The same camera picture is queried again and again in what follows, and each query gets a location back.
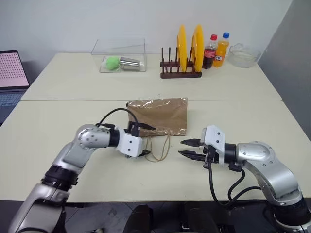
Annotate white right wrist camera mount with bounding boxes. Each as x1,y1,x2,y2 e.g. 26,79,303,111
200,125,226,163

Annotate yellow plate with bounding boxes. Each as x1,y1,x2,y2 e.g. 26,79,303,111
191,24,204,73
176,24,188,73

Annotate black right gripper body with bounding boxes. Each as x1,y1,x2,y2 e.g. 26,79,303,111
198,138,219,168

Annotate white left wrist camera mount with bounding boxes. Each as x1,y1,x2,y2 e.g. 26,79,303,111
118,128,144,158

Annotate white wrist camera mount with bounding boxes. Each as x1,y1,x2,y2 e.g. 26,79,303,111
118,128,144,158
200,125,226,163

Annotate clear plastic box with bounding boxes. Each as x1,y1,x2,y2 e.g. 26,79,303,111
91,37,148,73

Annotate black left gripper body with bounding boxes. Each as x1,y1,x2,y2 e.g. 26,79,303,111
125,121,148,160

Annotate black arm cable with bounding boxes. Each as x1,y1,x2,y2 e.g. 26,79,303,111
96,108,141,129
203,160,268,202

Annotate dark rounded shape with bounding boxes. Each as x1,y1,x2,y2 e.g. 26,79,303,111
123,203,156,233
181,201,230,233

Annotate stacked steel cups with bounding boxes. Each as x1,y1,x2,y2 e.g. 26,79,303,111
119,56,143,71

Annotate clear glass bowl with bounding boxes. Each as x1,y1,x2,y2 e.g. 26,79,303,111
228,42,262,67

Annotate green fuzzy ball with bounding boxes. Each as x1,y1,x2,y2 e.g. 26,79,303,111
104,56,121,71

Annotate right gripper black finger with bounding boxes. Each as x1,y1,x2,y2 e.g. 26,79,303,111
179,138,202,147
177,150,207,163

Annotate open laptop pink screen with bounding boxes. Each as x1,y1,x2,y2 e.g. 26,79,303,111
0,50,31,127

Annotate orange soda bottle blue cap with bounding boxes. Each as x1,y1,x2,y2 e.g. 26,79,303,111
213,32,230,69

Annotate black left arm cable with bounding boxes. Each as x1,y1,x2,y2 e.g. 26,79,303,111
96,108,141,129

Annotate cola bottle red cap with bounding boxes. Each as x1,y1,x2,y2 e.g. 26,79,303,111
202,34,219,70

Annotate brown paper bag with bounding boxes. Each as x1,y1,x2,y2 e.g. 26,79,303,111
125,97,189,163

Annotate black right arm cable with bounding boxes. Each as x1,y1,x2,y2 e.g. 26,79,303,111
203,160,268,202

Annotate grey partition panel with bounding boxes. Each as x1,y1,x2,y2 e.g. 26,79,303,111
257,0,311,144

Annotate dark wooden plate rack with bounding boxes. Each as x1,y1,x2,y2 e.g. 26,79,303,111
159,47,203,79

